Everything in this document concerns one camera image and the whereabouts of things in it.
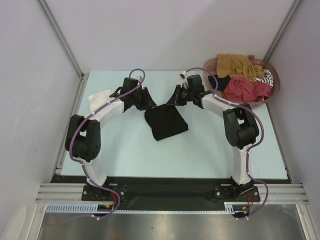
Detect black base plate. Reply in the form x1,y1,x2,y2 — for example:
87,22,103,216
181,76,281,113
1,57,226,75
50,175,291,212

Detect red tank top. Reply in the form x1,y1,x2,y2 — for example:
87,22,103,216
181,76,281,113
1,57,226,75
223,76,272,103

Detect white tank top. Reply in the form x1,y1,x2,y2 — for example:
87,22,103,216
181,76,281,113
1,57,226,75
88,89,112,113

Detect left grey cable duct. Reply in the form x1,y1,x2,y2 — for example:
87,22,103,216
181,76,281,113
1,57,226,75
46,203,114,214

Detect purple cable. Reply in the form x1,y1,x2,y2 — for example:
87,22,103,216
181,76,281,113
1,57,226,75
179,67,270,221
47,68,146,226

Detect striped tank top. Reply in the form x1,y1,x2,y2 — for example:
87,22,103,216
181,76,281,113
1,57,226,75
255,69,274,87

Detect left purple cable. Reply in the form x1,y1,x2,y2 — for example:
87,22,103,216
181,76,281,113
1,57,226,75
47,68,146,226

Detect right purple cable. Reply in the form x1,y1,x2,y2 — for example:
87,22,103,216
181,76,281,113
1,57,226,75
179,67,270,221

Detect aluminium frame rail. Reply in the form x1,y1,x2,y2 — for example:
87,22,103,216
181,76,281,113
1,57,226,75
36,183,309,205

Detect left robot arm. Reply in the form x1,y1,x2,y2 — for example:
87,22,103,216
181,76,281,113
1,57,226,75
64,77,157,187

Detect right grey cable duct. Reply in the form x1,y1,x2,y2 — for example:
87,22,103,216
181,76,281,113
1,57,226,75
224,202,250,215

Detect mustard tank top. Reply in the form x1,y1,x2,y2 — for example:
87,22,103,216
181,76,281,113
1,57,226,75
216,53,265,83

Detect grey cable duct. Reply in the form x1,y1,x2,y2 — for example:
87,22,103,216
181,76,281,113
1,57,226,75
224,202,250,215
46,203,114,214

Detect pink laundry basket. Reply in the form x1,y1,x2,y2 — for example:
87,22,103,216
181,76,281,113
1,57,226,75
203,53,281,106

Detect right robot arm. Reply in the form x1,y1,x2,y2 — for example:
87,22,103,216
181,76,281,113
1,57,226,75
167,72,260,195

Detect black tank top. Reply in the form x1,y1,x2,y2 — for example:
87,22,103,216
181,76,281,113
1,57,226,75
144,104,189,141

